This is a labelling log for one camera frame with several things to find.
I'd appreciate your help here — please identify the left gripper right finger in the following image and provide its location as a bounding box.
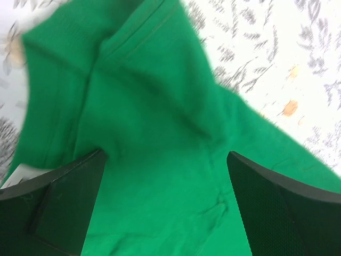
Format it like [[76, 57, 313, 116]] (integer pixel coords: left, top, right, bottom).
[[226, 151, 340, 256]]

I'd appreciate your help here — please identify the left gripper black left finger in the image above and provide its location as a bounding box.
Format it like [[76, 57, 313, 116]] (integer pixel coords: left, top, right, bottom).
[[1, 150, 107, 255]]

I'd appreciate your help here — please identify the green t shirt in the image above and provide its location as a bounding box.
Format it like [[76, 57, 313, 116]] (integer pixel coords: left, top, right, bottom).
[[1, 1, 340, 255]]

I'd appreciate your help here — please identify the floral table mat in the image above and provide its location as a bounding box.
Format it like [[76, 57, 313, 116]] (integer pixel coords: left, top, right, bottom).
[[1, 1, 340, 178]]

